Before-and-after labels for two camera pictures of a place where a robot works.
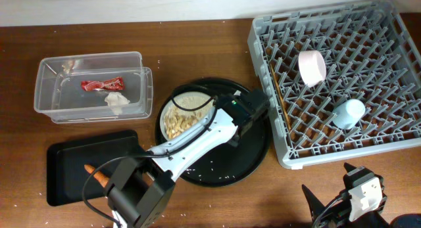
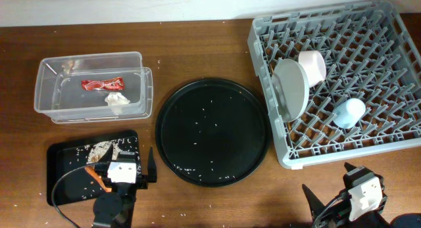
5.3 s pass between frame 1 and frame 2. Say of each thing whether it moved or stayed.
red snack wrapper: stayed
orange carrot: stayed
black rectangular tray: stayed
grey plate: moved
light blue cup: stayed
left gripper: moved
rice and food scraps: moved
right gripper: stayed
